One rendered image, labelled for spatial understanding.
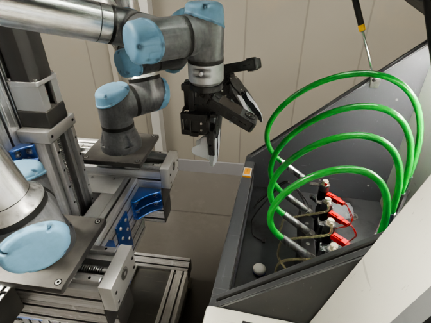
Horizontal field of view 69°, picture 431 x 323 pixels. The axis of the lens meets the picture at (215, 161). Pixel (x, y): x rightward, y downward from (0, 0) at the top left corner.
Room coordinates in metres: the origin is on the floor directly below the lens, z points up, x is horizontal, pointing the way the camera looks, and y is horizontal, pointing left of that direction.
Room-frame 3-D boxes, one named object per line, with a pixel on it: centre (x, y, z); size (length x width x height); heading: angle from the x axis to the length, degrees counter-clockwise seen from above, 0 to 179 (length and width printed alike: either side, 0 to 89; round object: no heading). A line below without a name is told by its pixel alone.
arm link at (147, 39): (0.61, 0.11, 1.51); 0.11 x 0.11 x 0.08; 34
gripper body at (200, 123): (0.66, 0.03, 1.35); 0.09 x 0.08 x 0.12; 78
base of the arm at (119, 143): (1.03, 0.36, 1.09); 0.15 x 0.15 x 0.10
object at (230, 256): (0.76, -0.08, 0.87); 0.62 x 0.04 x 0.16; 168
